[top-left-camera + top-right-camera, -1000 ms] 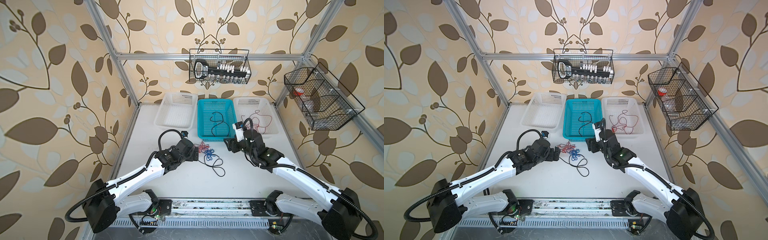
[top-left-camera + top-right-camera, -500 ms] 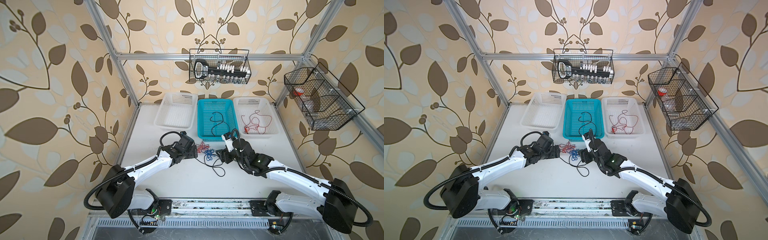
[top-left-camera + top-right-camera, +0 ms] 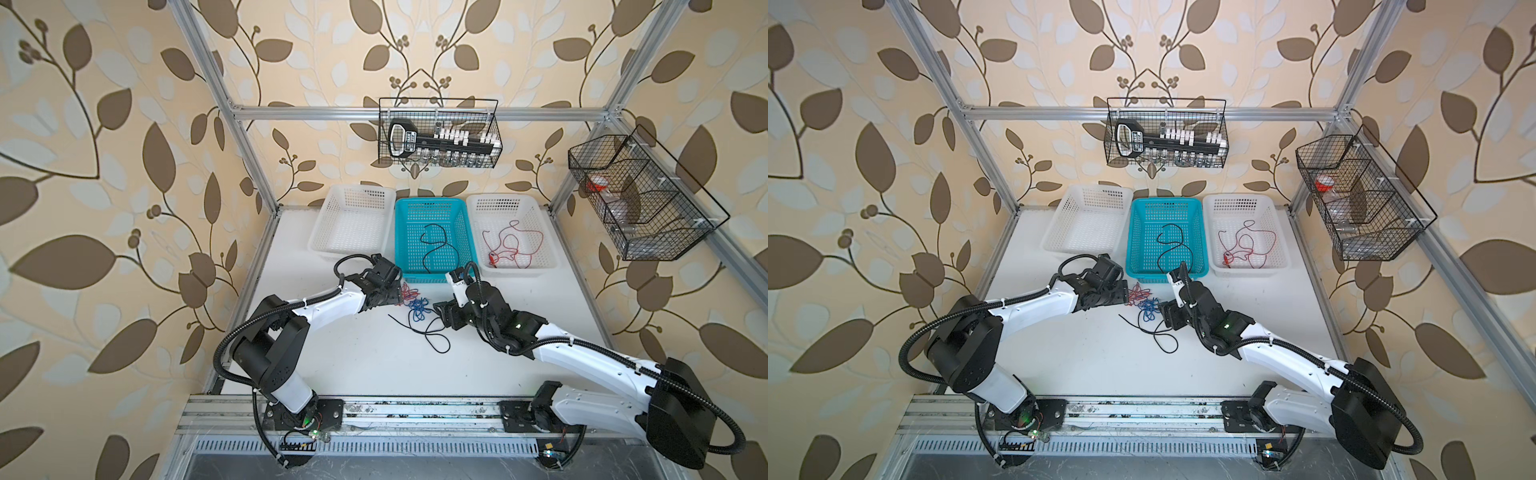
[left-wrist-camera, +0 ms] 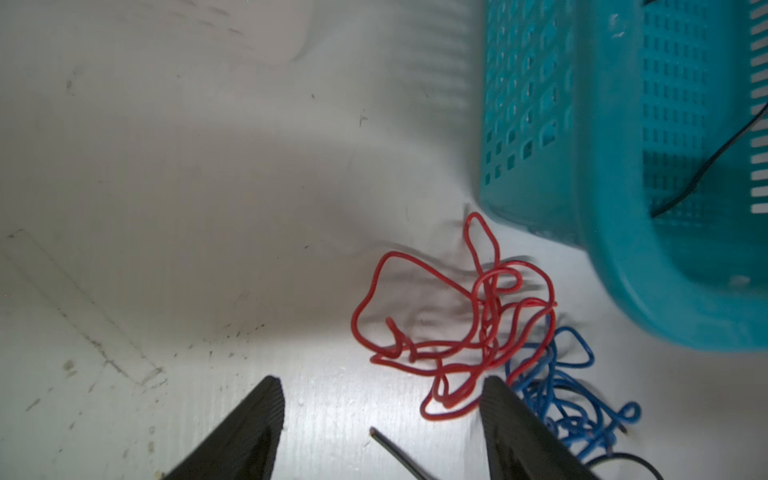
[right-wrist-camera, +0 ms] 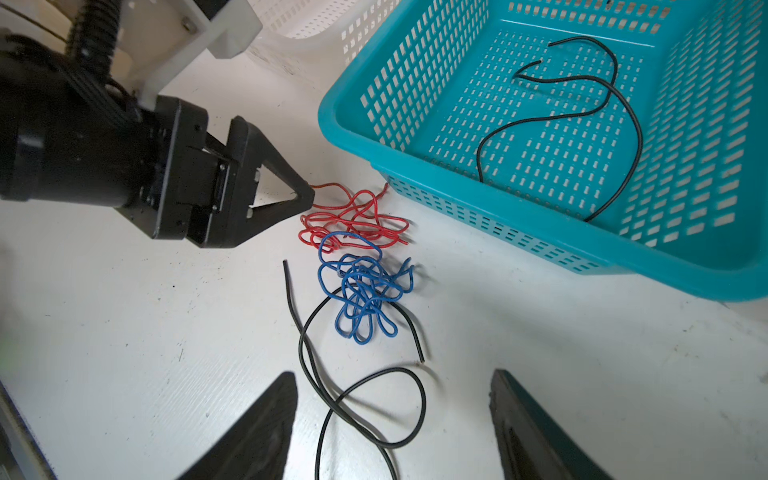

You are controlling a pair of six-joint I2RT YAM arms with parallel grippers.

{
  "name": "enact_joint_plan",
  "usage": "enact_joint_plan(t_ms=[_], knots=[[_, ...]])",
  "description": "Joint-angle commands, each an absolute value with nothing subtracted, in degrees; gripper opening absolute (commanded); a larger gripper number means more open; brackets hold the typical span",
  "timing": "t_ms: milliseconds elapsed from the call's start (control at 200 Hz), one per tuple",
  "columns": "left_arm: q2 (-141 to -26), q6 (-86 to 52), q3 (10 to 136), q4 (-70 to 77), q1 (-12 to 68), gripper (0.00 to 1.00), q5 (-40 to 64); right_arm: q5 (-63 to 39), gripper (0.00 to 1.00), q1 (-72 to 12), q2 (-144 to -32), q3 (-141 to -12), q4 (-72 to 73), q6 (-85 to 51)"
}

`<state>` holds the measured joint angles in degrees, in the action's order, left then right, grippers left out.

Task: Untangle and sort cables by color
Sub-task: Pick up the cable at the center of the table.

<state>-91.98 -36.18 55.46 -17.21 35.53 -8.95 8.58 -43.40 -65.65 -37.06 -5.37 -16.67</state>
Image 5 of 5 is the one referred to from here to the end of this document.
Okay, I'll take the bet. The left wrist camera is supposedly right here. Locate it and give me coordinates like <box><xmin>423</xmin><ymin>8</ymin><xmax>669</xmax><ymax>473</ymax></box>
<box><xmin>111</xmin><ymin>0</ymin><xmax>263</xmax><ymax>111</ymax></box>

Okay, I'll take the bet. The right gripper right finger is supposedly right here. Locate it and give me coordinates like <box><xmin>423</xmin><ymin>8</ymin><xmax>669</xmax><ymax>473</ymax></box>
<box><xmin>490</xmin><ymin>369</ymin><xmax>610</xmax><ymax>479</ymax></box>

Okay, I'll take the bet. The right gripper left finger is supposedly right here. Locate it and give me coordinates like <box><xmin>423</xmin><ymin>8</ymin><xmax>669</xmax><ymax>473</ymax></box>
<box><xmin>181</xmin><ymin>371</ymin><xmax>298</xmax><ymax>480</ymax></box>

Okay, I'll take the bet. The teal plastic basket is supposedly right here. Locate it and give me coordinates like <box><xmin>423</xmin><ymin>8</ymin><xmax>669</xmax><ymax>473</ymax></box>
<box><xmin>318</xmin><ymin>1</ymin><xmax>767</xmax><ymax>302</ymax></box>

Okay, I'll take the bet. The left white plastic basket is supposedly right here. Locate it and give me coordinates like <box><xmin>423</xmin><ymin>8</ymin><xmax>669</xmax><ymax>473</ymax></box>
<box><xmin>248</xmin><ymin>0</ymin><xmax>399</xmax><ymax>69</ymax></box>

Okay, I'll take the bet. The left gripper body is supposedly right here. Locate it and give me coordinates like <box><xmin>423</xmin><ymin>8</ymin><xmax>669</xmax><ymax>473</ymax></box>
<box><xmin>116</xmin><ymin>95</ymin><xmax>224</xmax><ymax>248</ymax></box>

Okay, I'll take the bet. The blue cable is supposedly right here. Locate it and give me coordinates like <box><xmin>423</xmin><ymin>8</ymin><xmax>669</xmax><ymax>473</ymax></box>
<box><xmin>316</xmin><ymin>231</ymin><xmax>416</xmax><ymax>346</ymax></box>

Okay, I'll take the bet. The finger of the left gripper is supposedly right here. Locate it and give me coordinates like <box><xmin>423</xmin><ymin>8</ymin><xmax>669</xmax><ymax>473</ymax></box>
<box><xmin>203</xmin><ymin>116</ymin><xmax>314</xmax><ymax>248</ymax></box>

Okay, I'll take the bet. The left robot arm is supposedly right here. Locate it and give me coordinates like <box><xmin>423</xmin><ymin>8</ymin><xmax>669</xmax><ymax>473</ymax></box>
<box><xmin>1</xmin><ymin>1</ymin><xmax>315</xmax><ymax>249</ymax></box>

